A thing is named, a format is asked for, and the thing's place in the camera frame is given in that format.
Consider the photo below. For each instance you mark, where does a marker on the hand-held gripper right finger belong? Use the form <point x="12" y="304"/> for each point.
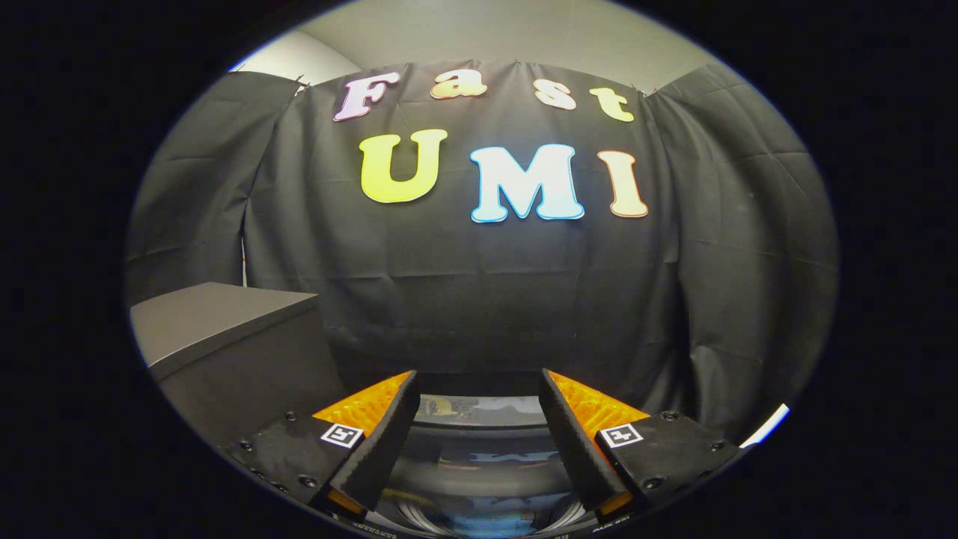
<point x="578" y="449"/>

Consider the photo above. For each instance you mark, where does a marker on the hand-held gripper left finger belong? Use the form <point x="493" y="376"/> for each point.
<point x="382" y="449"/>

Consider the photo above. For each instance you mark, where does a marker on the grey washing machine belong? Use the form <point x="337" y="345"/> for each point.
<point x="610" y="528"/>

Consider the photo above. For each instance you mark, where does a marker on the black backdrop cloth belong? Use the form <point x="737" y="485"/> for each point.
<point x="449" y="299"/>

